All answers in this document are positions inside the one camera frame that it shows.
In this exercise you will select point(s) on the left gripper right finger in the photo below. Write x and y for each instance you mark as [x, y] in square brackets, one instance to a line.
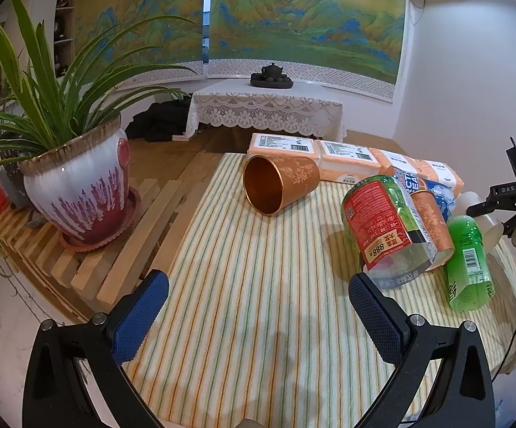
[462, 393]

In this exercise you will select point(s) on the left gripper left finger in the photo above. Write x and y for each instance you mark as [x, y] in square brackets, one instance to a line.
[55, 394]

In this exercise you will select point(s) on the white cup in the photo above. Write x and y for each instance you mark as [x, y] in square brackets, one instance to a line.
[490, 228]

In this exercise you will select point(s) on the upright orange patterned cup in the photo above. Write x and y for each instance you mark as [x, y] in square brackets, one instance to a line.
[433, 220]

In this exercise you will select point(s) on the lying orange patterned cup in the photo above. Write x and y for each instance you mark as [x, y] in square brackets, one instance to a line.
[273, 183]

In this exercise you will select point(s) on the green plastic bottle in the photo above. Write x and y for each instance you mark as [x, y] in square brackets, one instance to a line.
[470, 284]

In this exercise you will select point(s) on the blue white snack bag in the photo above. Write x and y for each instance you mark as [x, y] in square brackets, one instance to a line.
[443, 195]

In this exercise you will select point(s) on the wooden slat stand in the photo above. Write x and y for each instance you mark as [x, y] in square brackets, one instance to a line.
[82, 281]

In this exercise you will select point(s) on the red green snack canister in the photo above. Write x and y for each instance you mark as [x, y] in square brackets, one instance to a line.
[388, 231]

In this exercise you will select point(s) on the orange tissue pack row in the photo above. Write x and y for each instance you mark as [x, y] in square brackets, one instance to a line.
[349, 163]

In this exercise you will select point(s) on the striped yellow tablecloth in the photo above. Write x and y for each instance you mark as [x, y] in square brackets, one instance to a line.
[258, 323]

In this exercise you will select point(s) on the landscape painting blind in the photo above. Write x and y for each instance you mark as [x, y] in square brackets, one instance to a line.
[349, 44]

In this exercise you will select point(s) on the black tea set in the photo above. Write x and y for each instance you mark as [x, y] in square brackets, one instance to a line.
[271, 76]

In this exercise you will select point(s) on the green spider plant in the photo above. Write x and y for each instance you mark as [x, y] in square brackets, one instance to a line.
[57, 110]

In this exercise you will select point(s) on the black bag on floor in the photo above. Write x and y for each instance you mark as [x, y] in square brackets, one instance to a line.
[161, 121]

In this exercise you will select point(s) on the lace tablecloth side table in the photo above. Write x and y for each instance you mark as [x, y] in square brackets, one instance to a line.
[306, 109]

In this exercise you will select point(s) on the wooden wall shelf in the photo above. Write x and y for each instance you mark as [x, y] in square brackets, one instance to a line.
[63, 35]

